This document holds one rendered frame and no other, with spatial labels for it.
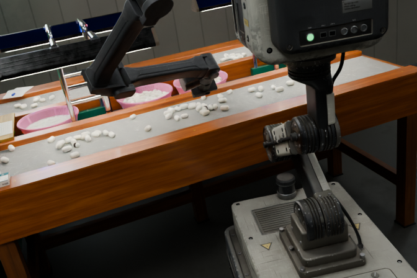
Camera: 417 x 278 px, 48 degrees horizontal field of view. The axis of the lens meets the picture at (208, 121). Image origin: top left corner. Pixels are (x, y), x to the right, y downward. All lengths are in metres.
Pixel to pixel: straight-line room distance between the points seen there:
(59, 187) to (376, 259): 1.01
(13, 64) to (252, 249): 1.04
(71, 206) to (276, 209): 0.71
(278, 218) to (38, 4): 2.54
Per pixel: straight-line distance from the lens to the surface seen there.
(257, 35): 1.07
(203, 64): 1.61
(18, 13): 3.69
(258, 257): 1.51
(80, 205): 1.66
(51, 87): 2.65
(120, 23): 1.22
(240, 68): 2.48
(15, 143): 2.00
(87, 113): 2.29
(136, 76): 1.45
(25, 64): 1.79
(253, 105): 1.92
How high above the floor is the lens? 1.43
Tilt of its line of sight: 22 degrees down
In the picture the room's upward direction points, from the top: 9 degrees counter-clockwise
